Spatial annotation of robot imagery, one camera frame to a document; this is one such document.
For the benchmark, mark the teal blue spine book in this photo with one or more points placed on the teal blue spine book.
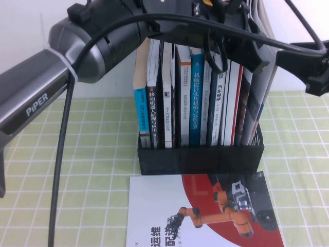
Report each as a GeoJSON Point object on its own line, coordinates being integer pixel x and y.
{"type": "Point", "coordinates": [197, 103]}

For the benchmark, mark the dark teal book white spine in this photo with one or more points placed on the dark teal book white spine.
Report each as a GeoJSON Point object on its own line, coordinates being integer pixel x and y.
{"type": "Point", "coordinates": [218, 108]}

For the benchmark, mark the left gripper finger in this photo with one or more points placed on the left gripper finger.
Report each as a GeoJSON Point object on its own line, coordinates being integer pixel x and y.
{"type": "Point", "coordinates": [249, 55]}

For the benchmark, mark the grey cover magazine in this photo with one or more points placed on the grey cover magazine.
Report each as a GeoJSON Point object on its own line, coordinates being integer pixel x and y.
{"type": "Point", "coordinates": [257, 113]}

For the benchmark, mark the cyan spine book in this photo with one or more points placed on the cyan spine book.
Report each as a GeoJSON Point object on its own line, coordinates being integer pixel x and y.
{"type": "Point", "coordinates": [141, 110]}

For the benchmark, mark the black mesh book holder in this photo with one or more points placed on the black mesh book holder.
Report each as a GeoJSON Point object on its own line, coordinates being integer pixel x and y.
{"type": "Point", "coordinates": [200, 160]}

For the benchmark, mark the green checkered tablecloth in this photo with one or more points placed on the green checkered tablecloth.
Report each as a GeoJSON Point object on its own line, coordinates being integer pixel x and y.
{"type": "Point", "coordinates": [90, 154]}

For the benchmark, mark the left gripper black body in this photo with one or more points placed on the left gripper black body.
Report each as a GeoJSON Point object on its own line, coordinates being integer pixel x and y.
{"type": "Point", "coordinates": [231, 18]}

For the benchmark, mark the dark brown cover magazine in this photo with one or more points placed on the dark brown cover magazine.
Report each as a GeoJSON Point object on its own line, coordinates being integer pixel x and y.
{"type": "Point", "coordinates": [245, 103]}

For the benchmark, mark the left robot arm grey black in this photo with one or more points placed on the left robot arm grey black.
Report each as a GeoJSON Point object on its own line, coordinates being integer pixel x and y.
{"type": "Point", "coordinates": [25, 103]}

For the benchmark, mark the red brochure orange robot arm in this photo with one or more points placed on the red brochure orange robot arm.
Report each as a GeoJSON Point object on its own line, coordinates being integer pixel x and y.
{"type": "Point", "coordinates": [154, 205]}

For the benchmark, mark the black spine book white text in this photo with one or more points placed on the black spine book white text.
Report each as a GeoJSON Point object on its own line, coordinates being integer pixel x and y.
{"type": "Point", "coordinates": [153, 115]}

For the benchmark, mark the thin white booklet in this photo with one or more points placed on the thin white booklet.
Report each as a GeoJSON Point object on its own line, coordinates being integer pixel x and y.
{"type": "Point", "coordinates": [173, 77]}

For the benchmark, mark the white spine book black logo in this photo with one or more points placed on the white spine book black logo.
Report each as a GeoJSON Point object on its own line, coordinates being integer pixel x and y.
{"type": "Point", "coordinates": [167, 115]}

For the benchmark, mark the white magazine red edge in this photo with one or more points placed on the white magazine red edge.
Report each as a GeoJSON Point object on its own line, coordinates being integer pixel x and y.
{"type": "Point", "coordinates": [234, 108]}

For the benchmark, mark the plain white magazine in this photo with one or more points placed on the plain white magazine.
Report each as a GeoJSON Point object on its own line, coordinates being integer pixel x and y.
{"type": "Point", "coordinates": [225, 115]}

